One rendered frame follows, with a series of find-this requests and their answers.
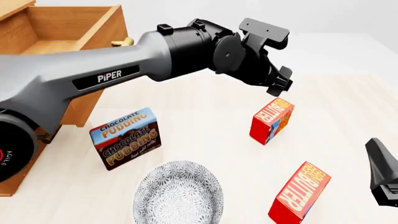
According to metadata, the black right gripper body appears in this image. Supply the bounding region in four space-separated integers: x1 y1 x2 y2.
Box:
369 183 398 207

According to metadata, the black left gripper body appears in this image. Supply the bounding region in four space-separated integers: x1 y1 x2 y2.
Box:
266 65 294 97

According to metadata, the chocolate pudding box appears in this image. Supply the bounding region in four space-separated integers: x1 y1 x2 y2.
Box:
89 106 162 172

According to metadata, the red butter box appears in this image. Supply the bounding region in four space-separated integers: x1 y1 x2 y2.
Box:
267 161 332 224
249 97 295 146

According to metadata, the brass drawer handle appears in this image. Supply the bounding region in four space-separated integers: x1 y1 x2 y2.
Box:
37 125 62 144
111 37 136 48

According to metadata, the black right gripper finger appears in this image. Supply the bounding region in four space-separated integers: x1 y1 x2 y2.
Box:
364 137 398 188

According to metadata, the wooden cabinet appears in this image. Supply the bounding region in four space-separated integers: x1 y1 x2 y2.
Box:
0 0 48 198

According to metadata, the open wooden drawer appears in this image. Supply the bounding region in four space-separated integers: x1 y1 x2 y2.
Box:
0 4 130 129

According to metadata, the black and white patterned bowl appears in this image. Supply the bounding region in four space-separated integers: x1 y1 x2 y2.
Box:
132 160 224 224

